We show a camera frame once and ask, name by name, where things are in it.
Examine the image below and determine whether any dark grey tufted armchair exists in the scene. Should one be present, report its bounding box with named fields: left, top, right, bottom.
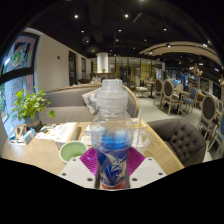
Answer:
left=146, top=118, right=208, bottom=168

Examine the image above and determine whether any window with colourful decals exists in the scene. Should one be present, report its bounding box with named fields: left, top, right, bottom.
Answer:
left=0, top=31, right=40, bottom=134

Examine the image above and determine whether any grey curved sofa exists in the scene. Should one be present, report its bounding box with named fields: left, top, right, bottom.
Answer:
left=38, top=83, right=141, bottom=125

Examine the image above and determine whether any small blue box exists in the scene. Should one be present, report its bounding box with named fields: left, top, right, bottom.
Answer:
left=22, top=128, right=37, bottom=145

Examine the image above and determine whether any clear blue-label water bottle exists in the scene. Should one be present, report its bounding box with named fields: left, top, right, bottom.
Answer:
left=89, top=78, right=136, bottom=190

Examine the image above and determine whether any person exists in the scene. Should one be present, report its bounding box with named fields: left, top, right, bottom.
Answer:
left=179, top=68, right=189, bottom=89

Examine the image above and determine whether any white printed booklet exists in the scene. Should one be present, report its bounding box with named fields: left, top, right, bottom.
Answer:
left=34, top=122, right=73, bottom=141

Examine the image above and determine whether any pale green mug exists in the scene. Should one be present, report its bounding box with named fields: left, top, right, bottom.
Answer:
left=58, top=140, right=89, bottom=165

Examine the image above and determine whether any brown cardboard stand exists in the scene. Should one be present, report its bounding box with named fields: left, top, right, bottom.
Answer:
left=14, top=123, right=28, bottom=139

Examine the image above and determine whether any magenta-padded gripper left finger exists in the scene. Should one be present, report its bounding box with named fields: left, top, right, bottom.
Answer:
left=58, top=147, right=100, bottom=189

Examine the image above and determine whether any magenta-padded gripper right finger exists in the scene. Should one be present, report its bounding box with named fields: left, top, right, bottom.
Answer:
left=126, top=147, right=168, bottom=189

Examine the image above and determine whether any group of dining chairs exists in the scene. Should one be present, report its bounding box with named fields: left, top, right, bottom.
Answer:
left=133, top=74, right=224, bottom=158

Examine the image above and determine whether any group of ceiling lights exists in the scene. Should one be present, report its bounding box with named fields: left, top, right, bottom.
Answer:
left=73, top=0, right=211, bottom=48

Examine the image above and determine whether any green potted plant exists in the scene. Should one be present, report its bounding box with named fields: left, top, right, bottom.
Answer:
left=12, top=87, right=57, bottom=133

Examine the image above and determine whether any white and orange box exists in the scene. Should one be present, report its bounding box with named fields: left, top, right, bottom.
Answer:
left=54, top=121, right=81, bottom=146

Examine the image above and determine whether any yellow card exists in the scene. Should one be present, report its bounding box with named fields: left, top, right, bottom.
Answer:
left=131, top=117, right=147, bottom=129

